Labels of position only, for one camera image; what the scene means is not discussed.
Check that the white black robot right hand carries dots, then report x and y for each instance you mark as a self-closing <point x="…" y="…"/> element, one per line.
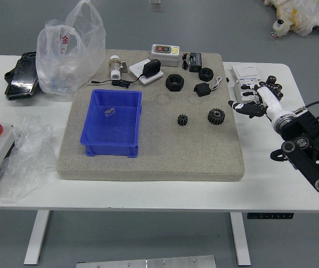
<point x="268" y="100"/>

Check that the big black gear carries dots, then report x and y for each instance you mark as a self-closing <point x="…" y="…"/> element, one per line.
<point x="216" y="116"/>

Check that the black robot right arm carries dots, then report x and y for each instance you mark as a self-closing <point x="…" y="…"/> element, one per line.
<point x="304" y="148"/>

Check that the small black hex nut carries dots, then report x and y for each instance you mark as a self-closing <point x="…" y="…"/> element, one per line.
<point x="205" y="74"/>

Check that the large black hex nut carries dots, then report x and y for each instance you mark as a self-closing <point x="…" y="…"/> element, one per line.
<point x="174" y="82"/>

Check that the white circuit breaker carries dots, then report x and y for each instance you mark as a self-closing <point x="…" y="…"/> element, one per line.
<point x="244" y="74"/>

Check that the small black module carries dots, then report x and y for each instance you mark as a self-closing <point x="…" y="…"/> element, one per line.
<point x="202" y="90"/>

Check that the black labelled power module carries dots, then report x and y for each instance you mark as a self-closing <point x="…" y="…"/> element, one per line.
<point x="196" y="62"/>

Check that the small black gear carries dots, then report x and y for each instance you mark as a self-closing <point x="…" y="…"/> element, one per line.
<point x="182" y="120"/>

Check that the plush toy in plastic wrap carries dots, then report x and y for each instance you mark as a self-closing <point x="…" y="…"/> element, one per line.
<point x="301" y="16"/>

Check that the black table height controller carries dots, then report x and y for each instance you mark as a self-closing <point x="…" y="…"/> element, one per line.
<point x="269" y="215"/>

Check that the grey-brown foam mat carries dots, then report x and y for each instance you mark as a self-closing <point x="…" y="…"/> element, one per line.
<point x="162" y="156"/>

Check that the white table leg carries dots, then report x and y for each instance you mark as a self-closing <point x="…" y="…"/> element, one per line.
<point x="240" y="240"/>
<point x="36" y="237"/>

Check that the metal floor outlet cover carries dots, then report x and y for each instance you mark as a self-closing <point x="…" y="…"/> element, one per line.
<point x="156" y="5"/>

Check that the brass valve with white fittings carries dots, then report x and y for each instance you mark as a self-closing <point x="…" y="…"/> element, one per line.
<point x="115" y="67"/>

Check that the blue plastic bin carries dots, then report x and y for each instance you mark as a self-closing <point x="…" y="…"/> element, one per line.
<point x="112" y="123"/>

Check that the small clear plastic packet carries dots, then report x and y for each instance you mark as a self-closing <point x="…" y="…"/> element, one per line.
<point x="110" y="111"/>

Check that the silver metal plate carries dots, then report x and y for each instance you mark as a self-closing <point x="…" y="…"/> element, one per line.
<point x="145" y="263"/>

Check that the clear bag with red print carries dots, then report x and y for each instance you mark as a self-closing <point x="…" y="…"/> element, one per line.
<point x="64" y="61"/>

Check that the black plastic tray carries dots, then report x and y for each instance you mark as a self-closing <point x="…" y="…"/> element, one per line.
<point x="23" y="76"/>

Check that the crumpled clear plastic bag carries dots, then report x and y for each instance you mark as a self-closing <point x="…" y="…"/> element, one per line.
<point x="25" y="164"/>

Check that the grey push-button switch box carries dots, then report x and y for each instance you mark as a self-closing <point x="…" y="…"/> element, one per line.
<point x="165" y="56"/>

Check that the white wall socket plate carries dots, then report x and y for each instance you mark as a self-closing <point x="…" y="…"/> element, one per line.
<point x="137" y="69"/>

